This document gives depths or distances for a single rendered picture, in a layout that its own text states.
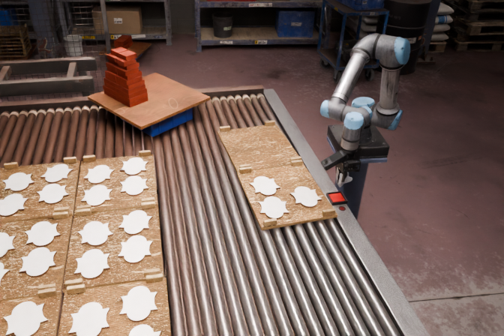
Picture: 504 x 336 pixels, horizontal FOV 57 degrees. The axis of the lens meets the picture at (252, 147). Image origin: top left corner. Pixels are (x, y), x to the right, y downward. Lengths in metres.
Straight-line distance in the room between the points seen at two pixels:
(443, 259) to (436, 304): 0.41
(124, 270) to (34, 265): 0.33
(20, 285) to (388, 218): 2.58
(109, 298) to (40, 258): 0.34
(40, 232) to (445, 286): 2.38
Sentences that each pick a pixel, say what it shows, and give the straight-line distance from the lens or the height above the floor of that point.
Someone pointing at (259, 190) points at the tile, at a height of 0.95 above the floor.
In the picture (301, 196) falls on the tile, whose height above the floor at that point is 0.95.
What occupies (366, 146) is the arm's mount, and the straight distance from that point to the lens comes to 2.57.
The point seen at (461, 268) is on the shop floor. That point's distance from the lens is 3.43.
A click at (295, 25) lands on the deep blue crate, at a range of 6.56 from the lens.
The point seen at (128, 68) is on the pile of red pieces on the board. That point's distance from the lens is 2.58.
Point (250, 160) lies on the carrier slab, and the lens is 2.35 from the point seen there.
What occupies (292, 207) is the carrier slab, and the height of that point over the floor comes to 0.94.
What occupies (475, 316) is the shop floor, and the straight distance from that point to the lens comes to 3.18.
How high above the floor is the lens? 2.24
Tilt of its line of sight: 32 degrees down
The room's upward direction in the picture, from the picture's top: 2 degrees clockwise
